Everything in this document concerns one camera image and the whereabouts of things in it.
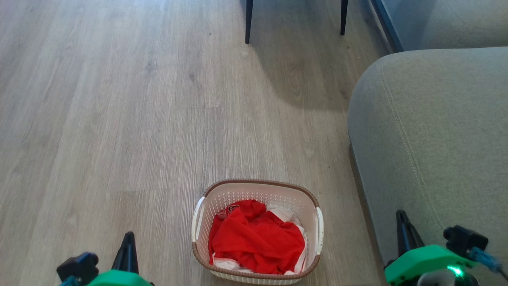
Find red garment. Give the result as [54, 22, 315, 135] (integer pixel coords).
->
[208, 199, 306, 276]

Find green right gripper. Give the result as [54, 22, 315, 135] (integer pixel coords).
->
[384, 209, 477, 285]

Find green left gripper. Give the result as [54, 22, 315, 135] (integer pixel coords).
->
[86, 231, 154, 286]

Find black chair legs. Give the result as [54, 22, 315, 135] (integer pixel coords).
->
[245, 0, 349, 44]

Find cream woven plastic laundry basket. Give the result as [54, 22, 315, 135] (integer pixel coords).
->
[191, 179, 325, 286]

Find grey fabric sofa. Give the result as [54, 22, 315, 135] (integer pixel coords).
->
[347, 46, 508, 286]

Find blue camera cable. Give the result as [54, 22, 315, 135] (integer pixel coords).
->
[468, 247, 508, 281]

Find grey sofa section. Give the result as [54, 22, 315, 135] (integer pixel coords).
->
[369, 0, 508, 53]

